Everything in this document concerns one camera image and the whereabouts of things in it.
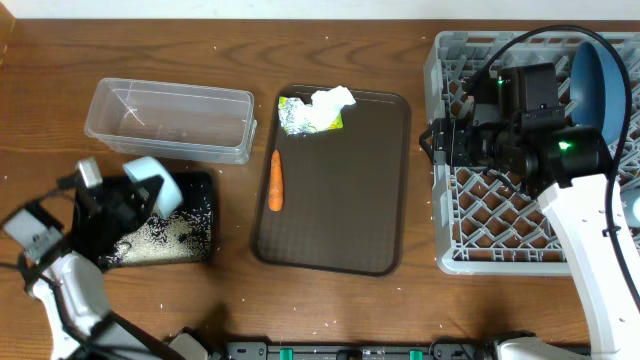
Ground small bowl with rice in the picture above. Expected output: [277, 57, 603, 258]
[123, 156, 183, 219]

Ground white napkin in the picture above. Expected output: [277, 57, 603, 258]
[311, 86, 356, 129]

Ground orange carrot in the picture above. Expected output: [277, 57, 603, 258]
[268, 150, 284, 212]

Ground foil wrapper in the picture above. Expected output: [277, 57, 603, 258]
[277, 96, 343, 135]

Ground dark blue bowl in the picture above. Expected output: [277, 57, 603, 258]
[570, 42, 626, 145]

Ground light blue cup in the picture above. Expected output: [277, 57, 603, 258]
[621, 187, 640, 228]

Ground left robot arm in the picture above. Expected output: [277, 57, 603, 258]
[2, 172, 187, 359]

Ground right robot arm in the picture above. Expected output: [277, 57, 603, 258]
[419, 63, 639, 359]

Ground grey dishwasher rack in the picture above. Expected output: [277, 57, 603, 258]
[423, 30, 640, 277]

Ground spilled rice pile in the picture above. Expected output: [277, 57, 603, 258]
[107, 201, 212, 267]

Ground black bin lid tray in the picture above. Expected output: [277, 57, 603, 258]
[70, 172, 215, 270]

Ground clear plastic container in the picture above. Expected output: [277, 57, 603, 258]
[84, 78, 257, 165]

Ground brown serving tray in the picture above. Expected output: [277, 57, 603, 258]
[251, 90, 411, 277]

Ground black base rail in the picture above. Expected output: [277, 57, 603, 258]
[169, 329, 596, 360]

